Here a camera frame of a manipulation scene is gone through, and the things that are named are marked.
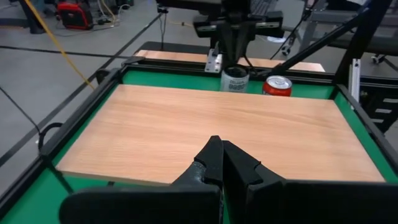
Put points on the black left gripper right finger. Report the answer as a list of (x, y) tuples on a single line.
[(311, 205)]

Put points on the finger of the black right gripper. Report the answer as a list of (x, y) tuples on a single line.
[(242, 40), (226, 40)]

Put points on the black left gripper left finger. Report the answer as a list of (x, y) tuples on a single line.
[(155, 205)]

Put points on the black-top white beverage can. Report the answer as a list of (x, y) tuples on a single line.
[(234, 82)]

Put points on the red beverage can silver top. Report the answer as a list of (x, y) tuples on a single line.
[(276, 88)]

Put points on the wooden shelf board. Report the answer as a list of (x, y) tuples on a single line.
[(217, 124)]

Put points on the white paper sheet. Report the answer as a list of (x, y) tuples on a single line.
[(276, 39)]

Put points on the black caster wheel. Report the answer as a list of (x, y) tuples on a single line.
[(377, 59), (286, 50)]

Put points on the green table mat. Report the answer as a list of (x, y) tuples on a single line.
[(174, 79)]

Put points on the grey equipment cart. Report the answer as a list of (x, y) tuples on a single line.
[(335, 17)]

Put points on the black tripod stand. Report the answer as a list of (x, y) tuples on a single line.
[(162, 10)]

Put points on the silver aluminium profile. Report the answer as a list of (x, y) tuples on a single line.
[(355, 77)]

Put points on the black power strip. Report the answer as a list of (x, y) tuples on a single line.
[(104, 21)]

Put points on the red portable generator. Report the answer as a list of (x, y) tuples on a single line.
[(74, 15)]

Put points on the black stand leg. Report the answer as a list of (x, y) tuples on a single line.
[(32, 18)]

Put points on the silver metal bracket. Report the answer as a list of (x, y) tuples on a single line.
[(213, 63)]

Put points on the black diagonal frame strut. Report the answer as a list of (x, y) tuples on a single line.
[(320, 42)]

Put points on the thick black frame post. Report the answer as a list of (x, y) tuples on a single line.
[(360, 40)]

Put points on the black table frame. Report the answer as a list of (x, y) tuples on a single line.
[(83, 109)]

